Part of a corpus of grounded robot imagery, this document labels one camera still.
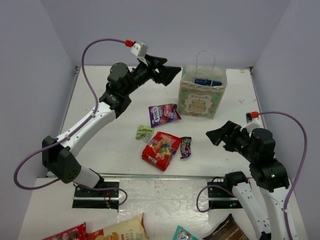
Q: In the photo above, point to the teal snack packet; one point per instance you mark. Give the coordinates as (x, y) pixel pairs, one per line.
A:
(182, 234)

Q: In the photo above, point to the brown m&m packet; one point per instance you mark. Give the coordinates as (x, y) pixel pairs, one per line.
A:
(185, 147)

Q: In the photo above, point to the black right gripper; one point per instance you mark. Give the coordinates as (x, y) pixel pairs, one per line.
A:
(230, 131)

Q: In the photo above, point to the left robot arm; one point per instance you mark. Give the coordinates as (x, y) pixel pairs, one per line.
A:
(59, 155)

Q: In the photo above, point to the small green candy packet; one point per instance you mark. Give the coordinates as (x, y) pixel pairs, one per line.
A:
(144, 132)

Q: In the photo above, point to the red fruit candy bag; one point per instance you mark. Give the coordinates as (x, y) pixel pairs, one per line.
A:
(161, 149)

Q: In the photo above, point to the blue kettle chips bag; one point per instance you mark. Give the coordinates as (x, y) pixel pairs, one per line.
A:
(207, 82)

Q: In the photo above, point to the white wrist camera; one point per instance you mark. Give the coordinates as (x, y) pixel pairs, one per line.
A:
(252, 122)
(139, 49)

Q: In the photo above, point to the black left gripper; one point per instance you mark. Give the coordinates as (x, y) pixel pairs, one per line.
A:
(155, 70)

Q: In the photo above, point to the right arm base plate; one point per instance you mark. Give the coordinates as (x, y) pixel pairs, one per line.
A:
(218, 198)

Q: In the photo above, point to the decorated paper bag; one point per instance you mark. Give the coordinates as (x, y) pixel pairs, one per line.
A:
(198, 100)

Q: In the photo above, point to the purple foxs candy bag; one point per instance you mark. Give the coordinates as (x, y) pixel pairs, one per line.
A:
(162, 114)

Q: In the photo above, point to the cream cassava chips bag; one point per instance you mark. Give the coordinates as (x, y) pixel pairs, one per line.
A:
(133, 229)

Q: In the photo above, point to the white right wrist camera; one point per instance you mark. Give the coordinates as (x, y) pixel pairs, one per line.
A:
(252, 122)

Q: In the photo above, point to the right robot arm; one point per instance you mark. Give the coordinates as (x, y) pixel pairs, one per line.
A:
(257, 145)

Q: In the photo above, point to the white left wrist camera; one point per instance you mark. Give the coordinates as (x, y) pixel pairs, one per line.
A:
(139, 49)

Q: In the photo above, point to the red snack bag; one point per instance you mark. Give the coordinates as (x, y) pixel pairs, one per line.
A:
(75, 233)

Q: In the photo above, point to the dark brown snack bag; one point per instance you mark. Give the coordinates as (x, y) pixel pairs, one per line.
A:
(227, 230)

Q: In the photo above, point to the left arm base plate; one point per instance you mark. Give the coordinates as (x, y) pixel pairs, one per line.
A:
(91, 199)

